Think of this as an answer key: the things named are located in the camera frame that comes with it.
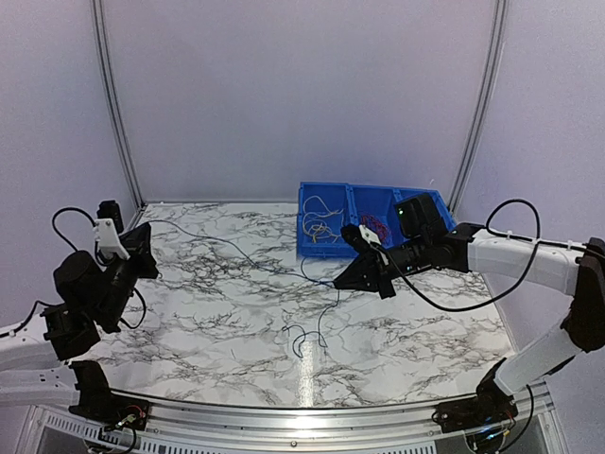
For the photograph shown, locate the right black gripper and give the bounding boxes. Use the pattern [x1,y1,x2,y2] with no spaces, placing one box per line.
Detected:
[335,234,430,299]

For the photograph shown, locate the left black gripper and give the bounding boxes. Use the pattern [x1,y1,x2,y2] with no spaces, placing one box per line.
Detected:
[97,223,159,328]

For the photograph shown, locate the coloured wire bundle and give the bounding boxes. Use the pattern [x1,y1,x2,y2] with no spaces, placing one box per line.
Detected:
[148,219,342,357]

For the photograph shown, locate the red wires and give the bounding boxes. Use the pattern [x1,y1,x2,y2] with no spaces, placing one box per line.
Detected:
[358,213,393,247]

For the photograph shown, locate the yellow wires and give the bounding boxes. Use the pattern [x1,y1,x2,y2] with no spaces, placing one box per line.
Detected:
[304,221,344,243]

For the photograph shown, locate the white wire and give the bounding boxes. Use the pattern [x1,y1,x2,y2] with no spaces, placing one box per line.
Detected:
[302,194,349,245]

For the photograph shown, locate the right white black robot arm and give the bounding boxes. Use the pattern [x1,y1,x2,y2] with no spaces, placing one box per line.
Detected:
[333,193,604,424]

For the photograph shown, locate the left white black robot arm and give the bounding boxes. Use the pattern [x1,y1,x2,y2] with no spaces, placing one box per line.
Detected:
[1,218,159,421]

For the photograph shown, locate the right blue storage bin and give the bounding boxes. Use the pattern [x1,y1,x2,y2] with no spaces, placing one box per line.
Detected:
[394,189,456,240]

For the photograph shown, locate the blue storage bin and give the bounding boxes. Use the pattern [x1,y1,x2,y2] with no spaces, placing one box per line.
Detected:
[349,184,405,248]
[297,182,354,259]
[394,189,456,240]

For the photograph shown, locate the middle blue storage bin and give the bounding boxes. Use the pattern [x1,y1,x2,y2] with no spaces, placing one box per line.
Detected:
[349,184,405,248]

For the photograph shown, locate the left blue storage bin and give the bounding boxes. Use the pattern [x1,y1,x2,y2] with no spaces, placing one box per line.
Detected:
[297,182,354,259]

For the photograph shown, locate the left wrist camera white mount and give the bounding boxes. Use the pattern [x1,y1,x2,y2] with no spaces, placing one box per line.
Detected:
[94,200,130,264]

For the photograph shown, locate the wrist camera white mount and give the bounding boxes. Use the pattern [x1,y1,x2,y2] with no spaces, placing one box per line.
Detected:
[340,224,387,255]
[94,200,130,264]

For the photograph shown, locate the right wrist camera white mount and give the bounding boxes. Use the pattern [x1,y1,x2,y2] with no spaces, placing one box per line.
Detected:
[340,224,387,255]

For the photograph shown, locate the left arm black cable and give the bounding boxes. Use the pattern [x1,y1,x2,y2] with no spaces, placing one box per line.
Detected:
[50,206,148,331]

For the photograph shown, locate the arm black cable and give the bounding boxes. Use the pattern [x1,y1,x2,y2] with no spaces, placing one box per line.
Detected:
[50,206,148,331]
[377,198,543,313]

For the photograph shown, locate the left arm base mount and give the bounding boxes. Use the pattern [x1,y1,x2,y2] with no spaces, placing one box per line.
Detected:
[68,392,150,431]

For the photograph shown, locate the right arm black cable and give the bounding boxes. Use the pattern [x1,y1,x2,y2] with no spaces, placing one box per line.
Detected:
[377,198,543,313]

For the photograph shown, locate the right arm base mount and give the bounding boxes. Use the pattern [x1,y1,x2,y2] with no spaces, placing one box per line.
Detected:
[431,394,518,433]

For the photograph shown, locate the aluminium front rail frame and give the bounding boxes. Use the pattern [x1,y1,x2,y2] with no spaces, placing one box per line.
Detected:
[13,383,569,453]

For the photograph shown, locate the left aluminium corner post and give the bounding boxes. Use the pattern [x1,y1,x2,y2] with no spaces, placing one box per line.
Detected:
[90,0,146,210]

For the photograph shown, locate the aluminium corner post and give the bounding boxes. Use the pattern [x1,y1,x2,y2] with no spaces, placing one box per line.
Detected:
[447,0,510,214]
[90,0,146,210]

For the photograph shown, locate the right aluminium corner post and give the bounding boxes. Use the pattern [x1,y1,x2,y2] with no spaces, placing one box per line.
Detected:
[447,0,510,214]

